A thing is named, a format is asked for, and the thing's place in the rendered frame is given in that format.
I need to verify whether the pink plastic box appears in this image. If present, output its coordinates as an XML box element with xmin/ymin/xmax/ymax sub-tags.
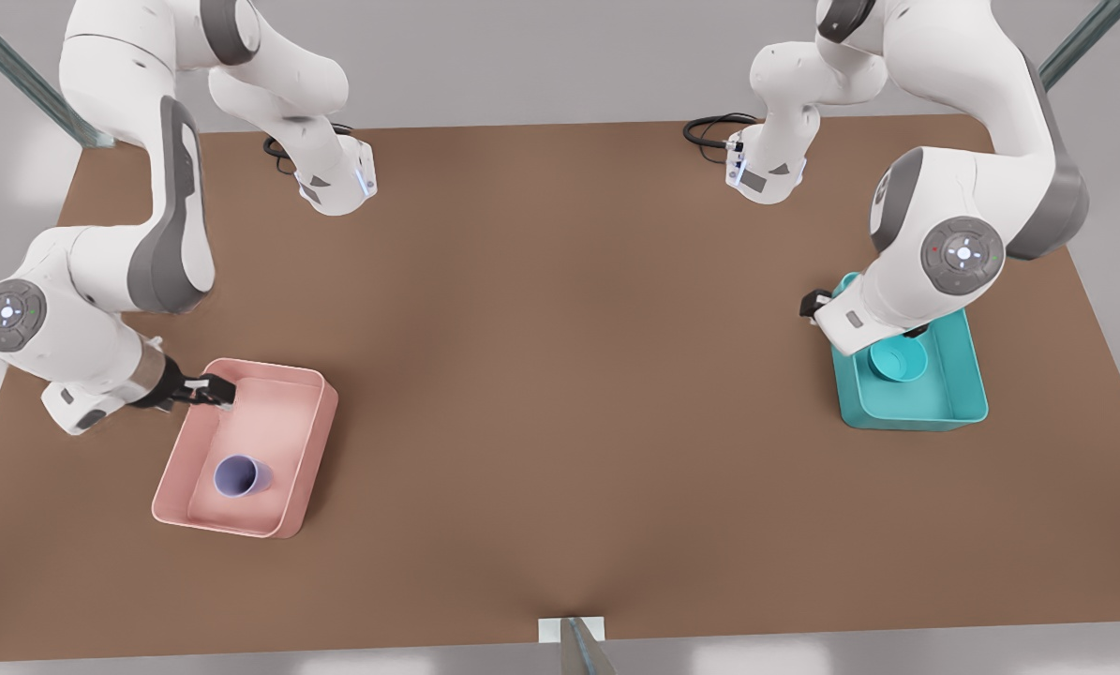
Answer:
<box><xmin>152</xmin><ymin>357</ymin><xmax>340</xmax><ymax>540</ymax></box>

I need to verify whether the teal bowl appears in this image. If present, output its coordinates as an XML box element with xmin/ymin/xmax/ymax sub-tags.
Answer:
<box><xmin>867</xmin><ymin>337</ymin><xmax>929</xmax><ymax>384</ymax></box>

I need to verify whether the lavender cup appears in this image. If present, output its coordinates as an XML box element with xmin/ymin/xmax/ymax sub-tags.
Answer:
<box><xmin>214</xmin><ymin>455</ymin><xmax>275</xmax><ymax>500</ymax></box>

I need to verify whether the teal plastic box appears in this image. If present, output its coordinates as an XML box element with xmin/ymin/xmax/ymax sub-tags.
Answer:
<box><xmin>829</xmin><ymin>272</ymin><xmax>990</xmax><ymax>433</ymax></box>

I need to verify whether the black cable loop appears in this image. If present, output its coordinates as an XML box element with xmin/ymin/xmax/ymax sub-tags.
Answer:
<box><xmin>262</xmin><ymin>123</ymin><xmax>356</xmax><ymax>176</ymax></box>
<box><xmin>682</xmin><ymin>112</ymin><xmax>760</xmax><ymax>166</ymax></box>

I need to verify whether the silver frame post with foot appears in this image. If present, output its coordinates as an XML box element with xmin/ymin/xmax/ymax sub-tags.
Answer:
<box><xmin>538</xmin><ymin>616</ymin><xmax>617</xmax><ymax>675</ymax></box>

